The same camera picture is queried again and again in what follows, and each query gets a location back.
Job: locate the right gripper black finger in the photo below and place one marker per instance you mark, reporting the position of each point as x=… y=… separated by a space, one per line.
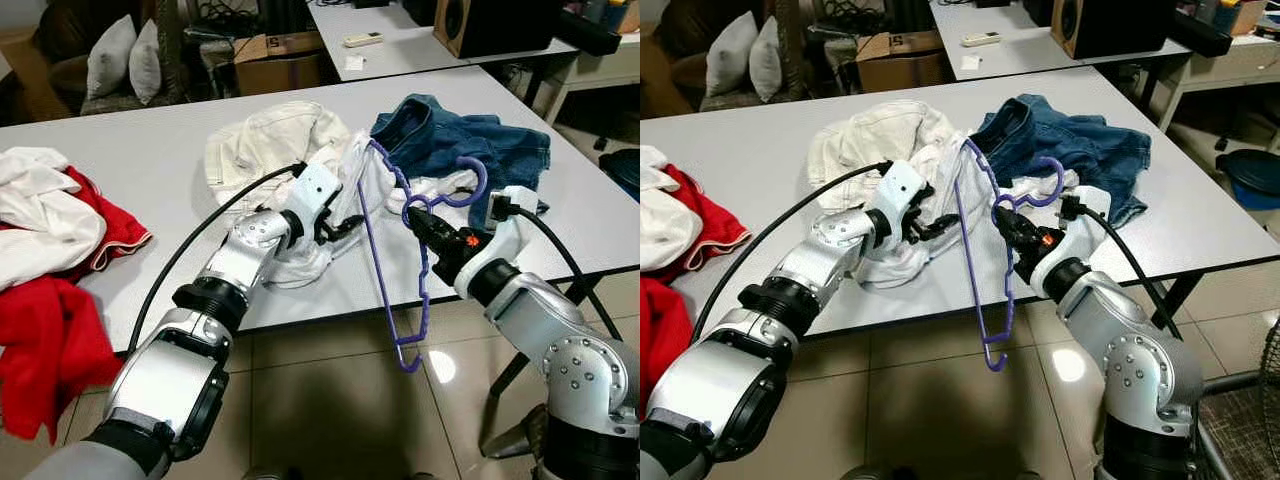
x=1015 y=216
x=422 y=230
x=430 y=216
x=1008 y=230

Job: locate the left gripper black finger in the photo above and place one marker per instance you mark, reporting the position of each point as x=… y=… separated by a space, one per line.
x=345 y=200
x=350 y=229
x=944 y=228
x=932 y=199

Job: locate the white t-shirt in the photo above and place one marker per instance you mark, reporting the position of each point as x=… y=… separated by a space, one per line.
x=900 y=265
x=375 y=205

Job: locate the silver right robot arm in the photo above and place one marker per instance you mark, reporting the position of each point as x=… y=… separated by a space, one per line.
x=560 y=330
x=1130 y=330

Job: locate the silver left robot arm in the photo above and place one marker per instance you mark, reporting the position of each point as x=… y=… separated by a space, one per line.
x=250 y=240
x=840 y=235

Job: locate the blue denim jeans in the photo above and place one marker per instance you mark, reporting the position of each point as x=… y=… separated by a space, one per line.
x=450 y=135
x=1070 y=135

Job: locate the cream jeans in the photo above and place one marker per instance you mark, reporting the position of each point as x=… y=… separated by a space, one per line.
x=870 y=130
x=270 y=130

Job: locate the open cardboard box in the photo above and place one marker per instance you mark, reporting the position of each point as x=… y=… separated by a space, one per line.
x=900 y=70
x=280 y=72

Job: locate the small white paper slip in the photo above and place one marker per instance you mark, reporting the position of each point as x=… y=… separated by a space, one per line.
x=355 y=62
x=972 y=62

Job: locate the small white table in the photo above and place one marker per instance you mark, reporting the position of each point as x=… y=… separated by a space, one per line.
x=400 y=58
x=1020 y=58

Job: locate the white remote control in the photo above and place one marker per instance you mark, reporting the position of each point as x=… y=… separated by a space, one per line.
x=981 y=39
x=363 y=39

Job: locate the large white table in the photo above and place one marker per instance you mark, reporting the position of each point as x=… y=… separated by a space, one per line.
x=760 y=140
x=150 y=150

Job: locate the dark blue plastic bin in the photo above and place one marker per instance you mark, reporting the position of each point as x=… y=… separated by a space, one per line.
x=1250 y=180
x=624 y=175

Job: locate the dark wicker armchair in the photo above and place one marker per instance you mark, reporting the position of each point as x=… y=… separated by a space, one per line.
x=795 y=60
x=175 y=65

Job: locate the brown plaid cushion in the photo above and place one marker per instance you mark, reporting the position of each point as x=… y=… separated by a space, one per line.
x=533 y=435

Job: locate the red garment with white trim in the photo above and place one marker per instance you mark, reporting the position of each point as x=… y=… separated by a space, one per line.
x=718 y=225
x=115 y=225

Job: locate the black wooden speaker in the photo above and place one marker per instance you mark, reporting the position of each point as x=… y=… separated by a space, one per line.
x=1115 y=28
x=497 y=28

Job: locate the white crumpled garment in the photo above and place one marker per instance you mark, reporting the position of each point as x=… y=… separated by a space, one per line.
x=665 y=215
x=40 y=220

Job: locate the grey pillow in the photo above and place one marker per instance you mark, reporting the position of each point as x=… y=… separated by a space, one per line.
x=768 y=58
x=147 y=60
x=730 y=55
x=110 y=55

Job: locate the plain red garment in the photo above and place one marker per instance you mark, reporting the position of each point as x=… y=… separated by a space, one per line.
x=662 y=345
x=50 y=350

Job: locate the long black case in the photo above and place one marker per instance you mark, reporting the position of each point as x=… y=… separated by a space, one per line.
x=590 y=32
x=1203 y=33

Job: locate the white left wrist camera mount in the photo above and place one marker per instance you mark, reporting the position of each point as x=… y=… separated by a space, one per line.
x=318 y=190
x=905 y=185

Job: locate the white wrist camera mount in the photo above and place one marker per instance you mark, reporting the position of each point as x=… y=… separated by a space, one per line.
x=905 y=185
x=318 y=190
x=1090 y=225
x=515 y=225

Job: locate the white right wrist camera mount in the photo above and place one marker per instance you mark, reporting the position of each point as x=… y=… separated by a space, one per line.
x=515 y=225
x=1090 y=225

